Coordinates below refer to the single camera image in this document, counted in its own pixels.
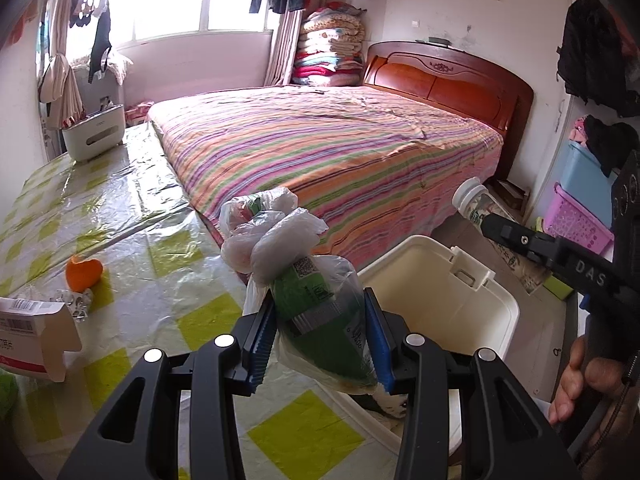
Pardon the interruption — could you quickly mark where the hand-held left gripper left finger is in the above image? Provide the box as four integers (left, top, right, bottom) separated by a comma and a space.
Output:
57, 297, 278, 480

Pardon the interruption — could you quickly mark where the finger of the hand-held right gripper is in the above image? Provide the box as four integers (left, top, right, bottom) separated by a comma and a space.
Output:
481, 212, 568, 268

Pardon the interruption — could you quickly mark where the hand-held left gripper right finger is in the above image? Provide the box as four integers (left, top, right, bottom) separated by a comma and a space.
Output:
364, 287, 581, 480

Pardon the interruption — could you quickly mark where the green packet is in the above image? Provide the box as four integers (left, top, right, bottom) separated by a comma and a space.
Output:
219, 186, 381, 395

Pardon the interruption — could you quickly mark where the clear bottle with white cap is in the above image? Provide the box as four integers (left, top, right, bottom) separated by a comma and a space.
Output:
451, 177, 553, 295

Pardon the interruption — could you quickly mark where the white plastic trash bin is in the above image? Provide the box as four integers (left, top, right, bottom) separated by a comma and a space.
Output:
330, 234, 521, 466

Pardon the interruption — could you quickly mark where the red white cardboard box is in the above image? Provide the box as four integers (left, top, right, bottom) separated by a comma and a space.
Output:
0, 296, 83, 383

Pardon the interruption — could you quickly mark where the person's right hand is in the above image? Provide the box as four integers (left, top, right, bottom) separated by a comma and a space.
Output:
547, 335, 640, 466

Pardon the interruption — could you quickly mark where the brown cardboard box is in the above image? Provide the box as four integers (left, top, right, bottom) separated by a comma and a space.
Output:
487, 179, 532, 213

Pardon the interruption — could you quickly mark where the pink plastic basket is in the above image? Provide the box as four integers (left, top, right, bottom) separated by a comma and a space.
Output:
542, 182, 615, 257

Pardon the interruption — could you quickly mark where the green plastic bin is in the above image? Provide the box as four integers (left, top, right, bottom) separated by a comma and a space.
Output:
542, 272, 577, 302

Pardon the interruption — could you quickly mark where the light blue storage box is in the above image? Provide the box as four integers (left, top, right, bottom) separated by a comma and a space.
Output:
556, 140, 623, 230

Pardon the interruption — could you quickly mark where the dark clothing pile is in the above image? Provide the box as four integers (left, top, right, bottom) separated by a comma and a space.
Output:
584, 115, 640, 178

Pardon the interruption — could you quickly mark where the wooden bed headboard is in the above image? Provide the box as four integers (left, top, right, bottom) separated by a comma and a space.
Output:
362, 41, 535, 181

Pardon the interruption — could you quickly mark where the crumpled clear wrapper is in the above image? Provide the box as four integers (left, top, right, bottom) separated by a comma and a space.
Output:
54, 287, 95, 322

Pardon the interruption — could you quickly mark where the orange peel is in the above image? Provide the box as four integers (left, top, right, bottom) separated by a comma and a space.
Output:
66, 255, 104, 292

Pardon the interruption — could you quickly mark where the bed with striped cover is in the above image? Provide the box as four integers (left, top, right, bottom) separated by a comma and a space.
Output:
146, 84, 505, 273

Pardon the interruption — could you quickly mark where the red cloth bundle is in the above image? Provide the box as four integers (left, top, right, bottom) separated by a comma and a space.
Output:
125, 101, 153, 126

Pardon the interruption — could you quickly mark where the white desk organizer box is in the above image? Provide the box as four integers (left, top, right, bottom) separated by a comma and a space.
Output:
61, 104, 126, 162

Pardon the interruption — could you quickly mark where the stack of folded blankets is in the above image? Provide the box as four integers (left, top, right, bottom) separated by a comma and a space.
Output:
291, 4, 368, 87

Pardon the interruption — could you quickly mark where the white cabinet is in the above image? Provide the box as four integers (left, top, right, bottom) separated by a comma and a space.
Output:
75, 67, 126, 116

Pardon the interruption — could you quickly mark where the striped curtain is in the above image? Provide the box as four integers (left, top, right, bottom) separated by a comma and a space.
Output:
264, 10, 301, 87

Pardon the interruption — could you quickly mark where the white lace cloth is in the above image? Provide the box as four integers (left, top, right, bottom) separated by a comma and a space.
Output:
107, 49, 135, 86

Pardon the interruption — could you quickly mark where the beige hanging garment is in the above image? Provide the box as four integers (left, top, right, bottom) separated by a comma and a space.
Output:
39, 54, 85, 128

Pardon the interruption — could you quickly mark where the black hanging garment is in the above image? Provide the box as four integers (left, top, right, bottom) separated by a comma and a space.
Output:
89, 2, 113, 83

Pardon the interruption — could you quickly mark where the window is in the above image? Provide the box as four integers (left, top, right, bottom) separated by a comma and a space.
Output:
75, 0, 281, 43

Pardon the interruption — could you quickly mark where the blue hanging cloth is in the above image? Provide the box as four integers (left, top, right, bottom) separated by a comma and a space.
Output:
37, 10, 52, 61

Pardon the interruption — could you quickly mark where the hanging underwear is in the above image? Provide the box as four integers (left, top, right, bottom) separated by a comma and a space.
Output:
69, 0, 108, 28

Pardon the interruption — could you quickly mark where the pink curtain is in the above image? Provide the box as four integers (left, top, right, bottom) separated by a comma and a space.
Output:
47, 0, 83, 58

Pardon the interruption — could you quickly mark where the orange hanging cloth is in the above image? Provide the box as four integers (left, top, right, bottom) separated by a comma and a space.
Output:
5, 0, 40, 48

